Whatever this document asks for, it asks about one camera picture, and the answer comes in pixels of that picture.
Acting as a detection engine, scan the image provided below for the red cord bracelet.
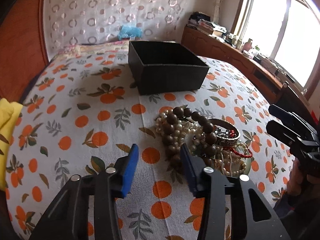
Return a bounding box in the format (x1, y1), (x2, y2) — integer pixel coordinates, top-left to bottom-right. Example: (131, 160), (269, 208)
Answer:
(228, 146), (254, 159)

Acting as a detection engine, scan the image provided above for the white pearl necklace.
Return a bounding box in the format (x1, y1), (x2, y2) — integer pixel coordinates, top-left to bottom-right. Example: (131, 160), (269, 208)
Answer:
(154, 112), (249, 177)

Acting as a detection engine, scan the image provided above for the silver patterned bangle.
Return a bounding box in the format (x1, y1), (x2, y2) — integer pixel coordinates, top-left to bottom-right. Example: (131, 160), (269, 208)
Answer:
(208, 118), (241, 146)

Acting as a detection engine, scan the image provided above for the black jewelry box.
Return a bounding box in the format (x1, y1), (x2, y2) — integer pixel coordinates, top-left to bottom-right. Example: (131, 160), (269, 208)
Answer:
(128, 41), (209, 95)

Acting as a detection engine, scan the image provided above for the person's right hand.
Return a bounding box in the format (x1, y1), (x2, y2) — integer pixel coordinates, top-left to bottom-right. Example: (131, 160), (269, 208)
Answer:
(286, 158), (319, 196)

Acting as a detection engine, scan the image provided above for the wooden sideboard cabinet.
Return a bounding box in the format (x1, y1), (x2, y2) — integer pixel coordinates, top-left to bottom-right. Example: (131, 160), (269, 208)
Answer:
(181, 26), (317, 125)

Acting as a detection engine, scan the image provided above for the pink bottle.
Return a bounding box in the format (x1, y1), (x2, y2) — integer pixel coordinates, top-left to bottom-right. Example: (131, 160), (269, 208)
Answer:
(242, 38), (253, 52)

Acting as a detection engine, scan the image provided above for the orange print bed sheet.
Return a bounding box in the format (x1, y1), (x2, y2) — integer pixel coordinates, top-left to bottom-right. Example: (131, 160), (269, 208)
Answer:
(5, 50), (293, 239)

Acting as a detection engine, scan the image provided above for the window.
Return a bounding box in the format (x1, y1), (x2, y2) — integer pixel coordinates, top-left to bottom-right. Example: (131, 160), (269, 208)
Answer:
(231, 0), (320, 98)

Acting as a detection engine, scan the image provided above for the yellow plush toy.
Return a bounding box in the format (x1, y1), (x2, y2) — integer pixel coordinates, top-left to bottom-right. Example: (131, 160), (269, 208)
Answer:
(1, 98), (23, 191)

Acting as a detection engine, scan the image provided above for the stack of clothes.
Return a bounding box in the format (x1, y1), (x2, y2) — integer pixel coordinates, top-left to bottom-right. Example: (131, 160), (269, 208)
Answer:
(188, 11), (227, 37)

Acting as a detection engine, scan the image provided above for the floral quilt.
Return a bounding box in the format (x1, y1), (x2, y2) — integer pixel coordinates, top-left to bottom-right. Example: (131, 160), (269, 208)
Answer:
(58, 40), (130, 56)

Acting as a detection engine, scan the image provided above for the blue plush toy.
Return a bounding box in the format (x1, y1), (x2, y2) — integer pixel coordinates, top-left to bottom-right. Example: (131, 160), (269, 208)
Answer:
(118, 25), (142, 40)

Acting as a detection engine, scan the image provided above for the circle pattern sheer curtain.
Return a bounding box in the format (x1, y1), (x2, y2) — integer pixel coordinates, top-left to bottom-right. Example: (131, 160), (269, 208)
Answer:
(43, 0), (187, 59)

